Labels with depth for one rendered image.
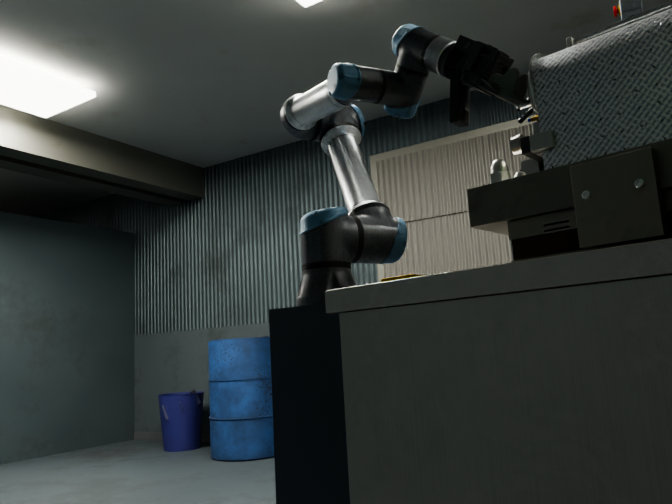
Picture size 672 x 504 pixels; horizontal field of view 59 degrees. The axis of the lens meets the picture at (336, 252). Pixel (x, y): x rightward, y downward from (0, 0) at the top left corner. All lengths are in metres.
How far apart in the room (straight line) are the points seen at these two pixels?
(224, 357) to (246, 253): 1.33
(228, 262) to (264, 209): 0.66
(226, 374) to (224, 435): 0.47
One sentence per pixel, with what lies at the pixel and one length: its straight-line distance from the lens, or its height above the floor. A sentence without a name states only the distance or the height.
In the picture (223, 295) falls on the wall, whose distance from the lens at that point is 6.04.
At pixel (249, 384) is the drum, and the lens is 4.89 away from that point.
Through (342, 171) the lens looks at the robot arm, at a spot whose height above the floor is 1.26.
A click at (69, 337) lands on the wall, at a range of 6.50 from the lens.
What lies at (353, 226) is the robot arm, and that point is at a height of 1.08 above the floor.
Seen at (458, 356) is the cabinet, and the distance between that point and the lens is 0.86.
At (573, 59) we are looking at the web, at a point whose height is 1.27.
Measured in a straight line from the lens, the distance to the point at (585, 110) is 1.11.
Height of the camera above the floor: 0.80
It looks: 9 degrees up
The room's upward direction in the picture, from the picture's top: 3 degrees counter-clockwise
